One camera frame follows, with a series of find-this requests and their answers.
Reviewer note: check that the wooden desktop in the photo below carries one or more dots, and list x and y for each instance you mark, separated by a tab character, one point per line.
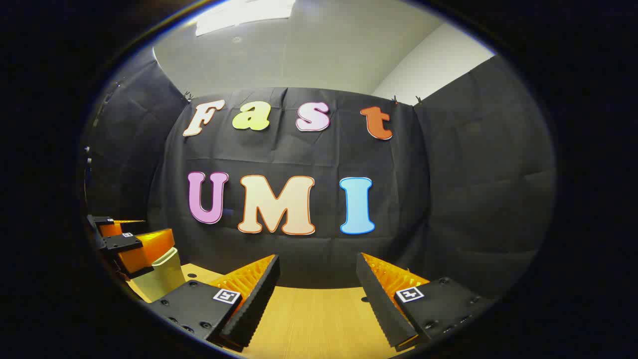
309	319

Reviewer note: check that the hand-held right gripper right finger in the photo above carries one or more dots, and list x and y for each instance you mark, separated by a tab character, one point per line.
379	309

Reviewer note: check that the green desktop garbage bin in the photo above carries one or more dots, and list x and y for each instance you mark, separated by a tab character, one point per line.
167	274

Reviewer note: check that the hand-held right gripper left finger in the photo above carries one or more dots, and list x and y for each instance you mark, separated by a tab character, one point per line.
259	304

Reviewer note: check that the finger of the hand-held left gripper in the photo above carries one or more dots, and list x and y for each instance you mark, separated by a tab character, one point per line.
102	220
122	243

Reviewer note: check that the black backdrop cloth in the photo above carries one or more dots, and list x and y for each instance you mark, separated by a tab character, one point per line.
309	159

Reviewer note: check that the ceiling light panel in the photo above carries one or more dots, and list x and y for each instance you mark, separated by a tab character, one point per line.
239	12

